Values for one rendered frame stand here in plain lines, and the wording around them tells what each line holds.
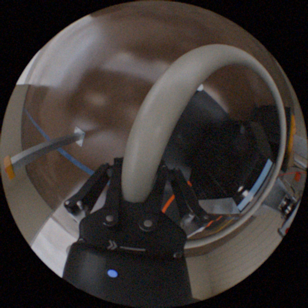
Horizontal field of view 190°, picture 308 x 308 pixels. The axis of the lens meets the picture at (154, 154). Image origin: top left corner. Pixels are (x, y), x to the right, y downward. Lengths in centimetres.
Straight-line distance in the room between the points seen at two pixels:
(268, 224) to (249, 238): 115
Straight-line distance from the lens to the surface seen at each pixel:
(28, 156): 98
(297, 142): 153
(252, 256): 623
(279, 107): 34
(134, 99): 105
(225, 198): 59
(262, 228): 593
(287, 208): 84
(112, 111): 111
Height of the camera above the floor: 100
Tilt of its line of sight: 72 degrees down
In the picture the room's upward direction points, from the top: 174 degrees counter-clockwise
